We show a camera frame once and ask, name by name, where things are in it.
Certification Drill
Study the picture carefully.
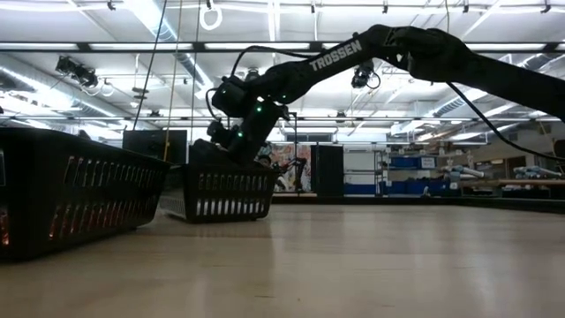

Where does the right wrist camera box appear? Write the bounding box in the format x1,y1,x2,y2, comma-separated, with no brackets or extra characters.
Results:
210,74,249,118

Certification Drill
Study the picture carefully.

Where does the black cabinet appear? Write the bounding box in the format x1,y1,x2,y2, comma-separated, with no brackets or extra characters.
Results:
311,144,345,199

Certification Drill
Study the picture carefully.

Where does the black slotted plastic basket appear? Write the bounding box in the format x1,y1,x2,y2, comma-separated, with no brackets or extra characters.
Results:
0,127,173,262
158,164,279,224

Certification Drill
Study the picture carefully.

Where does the black aluminium table frame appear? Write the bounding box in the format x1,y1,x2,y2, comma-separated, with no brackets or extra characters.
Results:
271,193,565,216

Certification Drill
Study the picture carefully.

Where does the colourful wall mural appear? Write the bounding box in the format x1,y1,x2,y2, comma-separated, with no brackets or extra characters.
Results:
260,141,313,194

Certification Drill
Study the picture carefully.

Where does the shelf with blue bins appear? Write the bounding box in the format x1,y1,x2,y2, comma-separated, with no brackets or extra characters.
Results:
343,149,449,198

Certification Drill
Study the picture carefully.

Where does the white hanging ring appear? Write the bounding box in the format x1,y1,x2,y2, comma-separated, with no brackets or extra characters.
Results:
199,2,224,33

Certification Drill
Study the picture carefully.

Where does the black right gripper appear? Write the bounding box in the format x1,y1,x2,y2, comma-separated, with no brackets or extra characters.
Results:
190,99,290,167

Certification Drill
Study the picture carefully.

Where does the black computer monitor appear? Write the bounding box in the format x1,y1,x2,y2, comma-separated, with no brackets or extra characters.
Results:
122,129,189,163

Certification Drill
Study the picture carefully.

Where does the yellow hanging cable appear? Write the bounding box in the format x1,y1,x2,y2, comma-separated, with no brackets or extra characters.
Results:
163,0,185,161

